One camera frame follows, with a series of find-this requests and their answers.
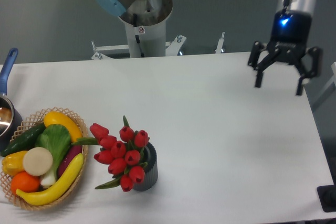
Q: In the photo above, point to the red tulip bouquet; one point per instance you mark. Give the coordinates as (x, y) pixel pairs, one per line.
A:
(125, 157)

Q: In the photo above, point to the blue handled saucepan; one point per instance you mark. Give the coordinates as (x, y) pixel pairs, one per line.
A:
(10, 117)

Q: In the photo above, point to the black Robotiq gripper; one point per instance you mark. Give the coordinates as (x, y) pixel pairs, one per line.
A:
(287, 44)

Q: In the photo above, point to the yellow squash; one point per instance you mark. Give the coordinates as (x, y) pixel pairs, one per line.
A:
(55, 117)

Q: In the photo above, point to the white frame at right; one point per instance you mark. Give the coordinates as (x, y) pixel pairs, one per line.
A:
(325, 92)

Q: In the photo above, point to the black device at edge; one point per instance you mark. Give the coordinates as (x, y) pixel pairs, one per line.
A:
(327, 197)

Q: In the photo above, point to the long yellow banana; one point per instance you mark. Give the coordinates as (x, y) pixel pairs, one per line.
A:
(62, 185)

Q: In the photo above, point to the green bok choy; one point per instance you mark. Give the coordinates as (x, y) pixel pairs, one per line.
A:
(56, 139)

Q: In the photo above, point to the green cucumber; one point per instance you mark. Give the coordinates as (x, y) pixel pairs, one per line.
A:
(24, 141)

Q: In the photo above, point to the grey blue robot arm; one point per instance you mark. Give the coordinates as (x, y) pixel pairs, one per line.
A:
(304, 6)

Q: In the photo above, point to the woven wicker basket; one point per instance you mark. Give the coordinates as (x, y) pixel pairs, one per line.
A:
(32, 120)

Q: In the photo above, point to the dark grey ribbed vase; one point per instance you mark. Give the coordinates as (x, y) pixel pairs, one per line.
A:
(151, 170)

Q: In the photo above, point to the orange fruit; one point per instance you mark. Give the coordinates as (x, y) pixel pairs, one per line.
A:
(25, 182)

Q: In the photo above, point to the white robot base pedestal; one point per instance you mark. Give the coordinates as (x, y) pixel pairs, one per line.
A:
(145, 27)

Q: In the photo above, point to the purple sweet potato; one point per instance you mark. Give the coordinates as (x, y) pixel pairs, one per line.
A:
(73, 151)

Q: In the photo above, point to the yellow bell pepper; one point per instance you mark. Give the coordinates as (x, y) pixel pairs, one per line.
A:
(12, 164)

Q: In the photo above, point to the beige round slice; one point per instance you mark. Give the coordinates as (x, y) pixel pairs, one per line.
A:
(37, 161)

